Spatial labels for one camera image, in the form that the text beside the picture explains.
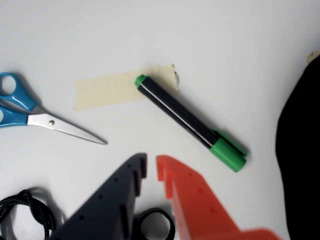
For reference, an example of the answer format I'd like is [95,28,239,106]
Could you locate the beige masking tape strip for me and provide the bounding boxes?
[306,50,320,64]
[73,64,181,111]

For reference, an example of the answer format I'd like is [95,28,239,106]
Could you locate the dark navy gripper finger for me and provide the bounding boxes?
[49,152,148,240]

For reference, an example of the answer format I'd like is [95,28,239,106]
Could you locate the black braided usb cable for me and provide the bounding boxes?
[0,189,57,240]

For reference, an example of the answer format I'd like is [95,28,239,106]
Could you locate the black fabric bag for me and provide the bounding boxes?
[275,53,320,240]

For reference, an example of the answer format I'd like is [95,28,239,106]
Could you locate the green capped black marker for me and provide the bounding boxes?
[134,74,248,174]

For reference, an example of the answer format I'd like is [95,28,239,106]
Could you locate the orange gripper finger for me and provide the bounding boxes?
[155,154,282,240]

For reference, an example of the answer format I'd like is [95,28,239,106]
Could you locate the blue handled scissors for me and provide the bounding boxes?
[0,72,109,146]

